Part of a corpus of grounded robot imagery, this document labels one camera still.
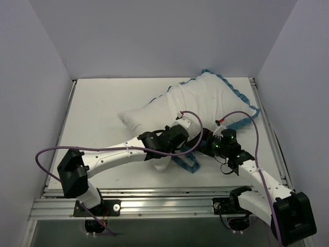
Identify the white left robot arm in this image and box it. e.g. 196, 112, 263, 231
57, 124, 189, 216

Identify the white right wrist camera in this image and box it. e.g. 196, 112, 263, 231
213, 119, 227, 135

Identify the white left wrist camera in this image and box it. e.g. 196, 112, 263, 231
174, 112, 198, 137

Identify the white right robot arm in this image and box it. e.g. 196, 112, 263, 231
205, 129, 317, 246

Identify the blue houndstooth pillow with pillowcase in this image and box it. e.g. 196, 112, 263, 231
143, 68, 261, 175

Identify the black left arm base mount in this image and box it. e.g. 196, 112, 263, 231
73, 199, 121, 217

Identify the aluminium rail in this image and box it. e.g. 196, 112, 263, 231
248, 78, 296, 191
42, 80, 77, 198

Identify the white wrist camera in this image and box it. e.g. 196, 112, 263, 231
174, 112, 198, 137
213, 119, 227, 135

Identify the aluminium right side rail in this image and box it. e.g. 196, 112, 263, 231
248, 78, 296, 191

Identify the aluminium front rail frame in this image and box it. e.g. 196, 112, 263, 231
28, 186, 308, 220

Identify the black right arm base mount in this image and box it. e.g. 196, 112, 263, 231
212, 197, 256, 216

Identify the white pillow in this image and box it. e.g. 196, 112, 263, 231
117, 99, 180, 172

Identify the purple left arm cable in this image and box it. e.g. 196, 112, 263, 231
34, 110, 204, 237

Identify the aluminium left side rail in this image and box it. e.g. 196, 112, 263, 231
42, 80, 77, 198

